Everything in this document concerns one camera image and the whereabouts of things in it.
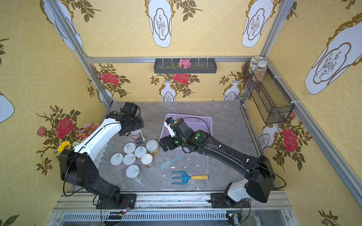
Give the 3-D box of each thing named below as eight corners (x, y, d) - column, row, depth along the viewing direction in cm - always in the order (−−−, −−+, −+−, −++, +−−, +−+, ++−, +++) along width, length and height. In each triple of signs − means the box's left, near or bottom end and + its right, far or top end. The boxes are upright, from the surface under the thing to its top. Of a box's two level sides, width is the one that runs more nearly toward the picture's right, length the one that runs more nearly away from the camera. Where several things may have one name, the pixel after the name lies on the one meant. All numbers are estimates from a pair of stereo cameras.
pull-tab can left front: (112, 168, 88) (107, 165, 83) (115, 156, 93) (112, 152, 88) (124, 168, 88) (121, 165, 83) (127, 156, 93) (124, 152, 88)
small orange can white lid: (142, 168, 87) (139, 164, 82) (144, 157, 91) (141, 153, 86) (152, 168, 87) (150, 164, 82) (154, 157, 91) (152, 153, 86)
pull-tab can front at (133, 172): (127, 181, 83) (123, 178, 78) (130, 168, 87) (127, 165, 83) (140, 181, 83) (137, 178, 78) (142, 168, 87) (140, 165, 83)
